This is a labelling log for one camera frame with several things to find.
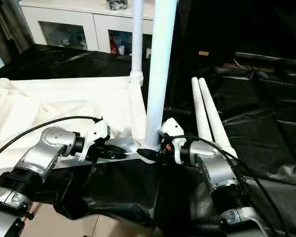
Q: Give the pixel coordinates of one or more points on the white plastic table top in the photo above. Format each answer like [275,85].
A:
[51,91]

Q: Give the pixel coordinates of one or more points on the white plastic table leg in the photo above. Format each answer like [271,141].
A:
[160,74]
[137,37]
[215,118]
[199,111]

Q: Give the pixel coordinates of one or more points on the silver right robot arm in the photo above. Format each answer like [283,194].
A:
[217,168]

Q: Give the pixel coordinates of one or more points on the black mat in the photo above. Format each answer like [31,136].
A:
[125,187]

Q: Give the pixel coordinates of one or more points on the white glass door cabinet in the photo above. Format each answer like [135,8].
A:
[88,17]

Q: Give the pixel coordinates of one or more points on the long dark rod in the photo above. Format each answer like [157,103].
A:
[269,57]

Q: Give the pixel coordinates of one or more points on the blue white patterned jar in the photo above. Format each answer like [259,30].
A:
[117,4]

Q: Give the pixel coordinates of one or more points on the metal framed glass door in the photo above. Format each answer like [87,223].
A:
[2,34]

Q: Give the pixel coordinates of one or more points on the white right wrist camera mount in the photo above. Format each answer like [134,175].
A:
[172,128]

